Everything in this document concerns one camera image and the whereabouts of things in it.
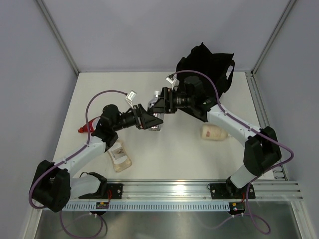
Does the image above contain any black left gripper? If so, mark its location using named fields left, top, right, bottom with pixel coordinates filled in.
left=112, top=104, right=162, bottom=132

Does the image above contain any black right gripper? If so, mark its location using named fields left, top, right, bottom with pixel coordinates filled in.
left=149, top=87, right=195, bottom=114

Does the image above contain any clear soap refill bottle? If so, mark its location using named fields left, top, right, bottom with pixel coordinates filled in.
left=107, top=140, right=132, bottom=173

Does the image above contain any red dish soap bottle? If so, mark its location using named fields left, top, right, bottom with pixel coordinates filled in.
left=77, top=117, right=100, bottom=133

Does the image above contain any cream lotion bottle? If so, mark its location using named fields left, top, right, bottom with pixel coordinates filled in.
left=201, top=124, right=229, bottom=141

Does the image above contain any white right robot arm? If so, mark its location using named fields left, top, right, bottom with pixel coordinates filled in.
left=148, top=76, right=282, bottom=198

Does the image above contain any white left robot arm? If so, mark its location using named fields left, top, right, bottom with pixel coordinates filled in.
left=29, top=105, right=158, bottom=212

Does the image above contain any black canvas bag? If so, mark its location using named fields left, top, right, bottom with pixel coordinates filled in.
left=176, top=43, right=235, bottom=122

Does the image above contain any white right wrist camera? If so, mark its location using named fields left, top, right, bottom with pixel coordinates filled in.
left=166, top=74, right=179, bottom=91

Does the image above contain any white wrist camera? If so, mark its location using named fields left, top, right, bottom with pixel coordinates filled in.
left=166, top=74, right=179, bottom=91
left=125, top=90, right=137, bottom=109

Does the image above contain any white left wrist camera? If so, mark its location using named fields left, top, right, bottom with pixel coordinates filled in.
left=125, top=90, right=137, bottom=109

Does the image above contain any aluminium front rail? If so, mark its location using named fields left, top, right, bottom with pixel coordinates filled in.
left=32, top=180, right=304, bottom=202

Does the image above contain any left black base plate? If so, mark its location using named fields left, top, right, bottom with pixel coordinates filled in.
left=79, top=183, right=123, bottom=200

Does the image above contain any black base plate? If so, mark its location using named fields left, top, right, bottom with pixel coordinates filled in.
left=79, top=183, right=123, bottom=200
left=207, top=183, right=256, bottom=199

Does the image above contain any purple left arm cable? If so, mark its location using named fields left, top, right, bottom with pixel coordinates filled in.
left=28, top=89, right=129, bottom=236

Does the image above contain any white slotted cable duct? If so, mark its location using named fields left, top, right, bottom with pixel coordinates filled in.
left=63, top=201, right=230, bottom=212

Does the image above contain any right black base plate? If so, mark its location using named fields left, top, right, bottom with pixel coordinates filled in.
left=207, top=183, right=256, bottom=199

